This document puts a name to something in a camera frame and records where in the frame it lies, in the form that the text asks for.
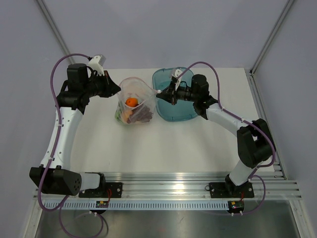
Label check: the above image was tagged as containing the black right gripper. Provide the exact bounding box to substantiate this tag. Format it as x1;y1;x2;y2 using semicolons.
157;80;199;106

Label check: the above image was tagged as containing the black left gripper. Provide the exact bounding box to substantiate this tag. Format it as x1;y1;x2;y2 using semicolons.
83;70;121;98

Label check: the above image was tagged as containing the teal plastic tray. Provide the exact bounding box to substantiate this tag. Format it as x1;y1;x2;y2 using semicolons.
152;67;198;122

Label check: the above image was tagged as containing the toy mango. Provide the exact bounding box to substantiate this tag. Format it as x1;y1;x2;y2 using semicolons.
125;97;138;108

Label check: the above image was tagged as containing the clear zip top bag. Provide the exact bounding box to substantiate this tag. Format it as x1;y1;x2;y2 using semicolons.
114;77;160;125

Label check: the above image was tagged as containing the orange toy peach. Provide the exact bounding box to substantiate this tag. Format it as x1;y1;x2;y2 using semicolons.
121;110;135;124

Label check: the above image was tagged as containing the purple toy grape bunch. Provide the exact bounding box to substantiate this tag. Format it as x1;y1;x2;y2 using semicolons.
129;106;153;123

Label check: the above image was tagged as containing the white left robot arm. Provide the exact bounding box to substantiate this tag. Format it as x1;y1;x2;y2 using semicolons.
29;62;120;197

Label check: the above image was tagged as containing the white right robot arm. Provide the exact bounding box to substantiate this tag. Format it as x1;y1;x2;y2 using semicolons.
157;74;276;198

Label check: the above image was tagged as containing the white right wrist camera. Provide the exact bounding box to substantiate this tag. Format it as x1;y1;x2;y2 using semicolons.
171;68;183;91

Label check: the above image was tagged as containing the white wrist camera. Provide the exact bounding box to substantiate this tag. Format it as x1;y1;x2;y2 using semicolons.
88;55;106;76
171;68;183;91

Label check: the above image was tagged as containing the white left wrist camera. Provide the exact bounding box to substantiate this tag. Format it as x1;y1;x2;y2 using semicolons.
88;55;106;76

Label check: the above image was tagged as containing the left aluminium frame post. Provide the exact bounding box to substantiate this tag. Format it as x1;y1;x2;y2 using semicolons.
34;0;71;56

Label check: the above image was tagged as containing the aluminium frame post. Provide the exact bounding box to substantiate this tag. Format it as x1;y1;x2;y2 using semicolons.
34;0;71;56
250;0;297;76

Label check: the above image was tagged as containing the right aluminium frame post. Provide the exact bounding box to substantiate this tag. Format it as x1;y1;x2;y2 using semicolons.
250;0;297;76

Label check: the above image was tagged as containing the aluminium rail base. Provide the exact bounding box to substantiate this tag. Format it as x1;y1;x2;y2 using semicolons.
104;171;302;200

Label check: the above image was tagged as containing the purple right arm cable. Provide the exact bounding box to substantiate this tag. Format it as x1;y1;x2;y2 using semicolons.
177;61;276;216

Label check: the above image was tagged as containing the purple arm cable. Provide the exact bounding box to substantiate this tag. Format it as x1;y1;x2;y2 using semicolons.
177;61;276;216
37;53;109;236

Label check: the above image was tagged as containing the white slotted cable duct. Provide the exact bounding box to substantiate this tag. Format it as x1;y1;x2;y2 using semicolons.
43;200;230;211

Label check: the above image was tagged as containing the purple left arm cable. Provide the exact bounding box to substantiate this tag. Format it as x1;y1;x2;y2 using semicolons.
37;53;109;236

